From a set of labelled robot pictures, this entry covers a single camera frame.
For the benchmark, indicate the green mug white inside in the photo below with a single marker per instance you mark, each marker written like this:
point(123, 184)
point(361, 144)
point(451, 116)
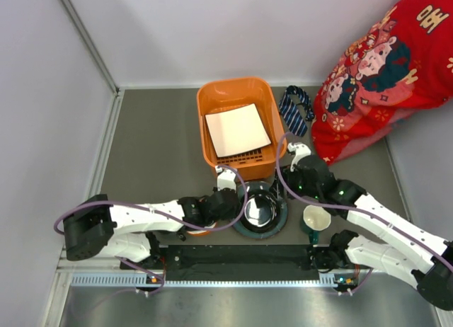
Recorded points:
point(314, 220)

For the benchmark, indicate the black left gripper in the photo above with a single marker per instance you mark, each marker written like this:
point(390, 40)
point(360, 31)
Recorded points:
point(232, 214)

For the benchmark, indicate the white square plate black rim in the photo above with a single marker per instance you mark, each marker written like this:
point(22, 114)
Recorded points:
point(237, 131)

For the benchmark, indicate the orange plastic bin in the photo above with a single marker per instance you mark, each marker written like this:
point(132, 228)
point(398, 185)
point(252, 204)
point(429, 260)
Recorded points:
point(229, 94)

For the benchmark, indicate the white square bowl orange rim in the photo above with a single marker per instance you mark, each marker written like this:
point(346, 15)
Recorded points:
point(200, 232)

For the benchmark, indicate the black round plate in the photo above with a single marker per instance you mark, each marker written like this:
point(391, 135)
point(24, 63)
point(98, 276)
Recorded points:
point(260, 214)

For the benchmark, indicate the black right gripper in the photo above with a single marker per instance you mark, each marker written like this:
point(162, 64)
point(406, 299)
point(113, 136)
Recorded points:
point(288, 177)

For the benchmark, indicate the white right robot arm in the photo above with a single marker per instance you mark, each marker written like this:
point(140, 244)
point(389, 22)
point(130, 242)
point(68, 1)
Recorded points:
point(404, 251)

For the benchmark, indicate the red patterned cloth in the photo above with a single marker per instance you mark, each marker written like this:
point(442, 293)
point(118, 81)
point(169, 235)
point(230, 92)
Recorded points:
point(401, 66)

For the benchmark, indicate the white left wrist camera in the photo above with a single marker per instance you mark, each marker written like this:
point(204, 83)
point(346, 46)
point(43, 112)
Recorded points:
point(226, 178)

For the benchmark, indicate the blue striped necktie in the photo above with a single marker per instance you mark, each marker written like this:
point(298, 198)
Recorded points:
point(296, 109)

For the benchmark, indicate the black base bar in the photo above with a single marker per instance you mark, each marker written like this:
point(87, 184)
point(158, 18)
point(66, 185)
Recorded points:
point(249, 262)

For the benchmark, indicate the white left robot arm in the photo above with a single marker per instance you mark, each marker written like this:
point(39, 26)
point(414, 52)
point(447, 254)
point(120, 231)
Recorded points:
point(100, 227)

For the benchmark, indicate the blue-grey round plate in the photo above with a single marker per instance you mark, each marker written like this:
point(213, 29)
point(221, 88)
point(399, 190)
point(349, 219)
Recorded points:
point(258, 187)

